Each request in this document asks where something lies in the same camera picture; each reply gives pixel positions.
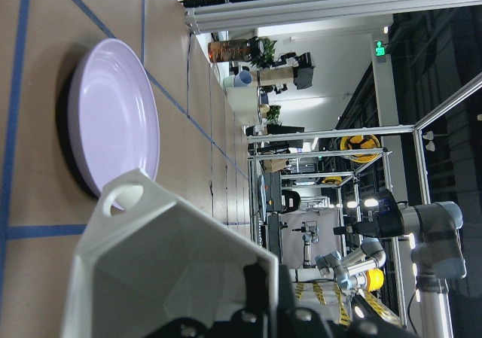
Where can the white faceted cup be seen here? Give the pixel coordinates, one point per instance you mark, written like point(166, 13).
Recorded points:
point(147, 257)

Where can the lilac plate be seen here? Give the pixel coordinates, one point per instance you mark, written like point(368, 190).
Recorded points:
point(112, 115)

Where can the blue plastic cup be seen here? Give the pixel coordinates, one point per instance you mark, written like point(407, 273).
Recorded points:
point(242, 79)

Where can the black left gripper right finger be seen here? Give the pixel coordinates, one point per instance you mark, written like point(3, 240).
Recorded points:
point(299, 321)

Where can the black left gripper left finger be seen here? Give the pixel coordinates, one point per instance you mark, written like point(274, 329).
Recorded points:
point(255, 317)

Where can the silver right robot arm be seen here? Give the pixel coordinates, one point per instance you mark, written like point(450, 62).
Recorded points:
point(437, 252)

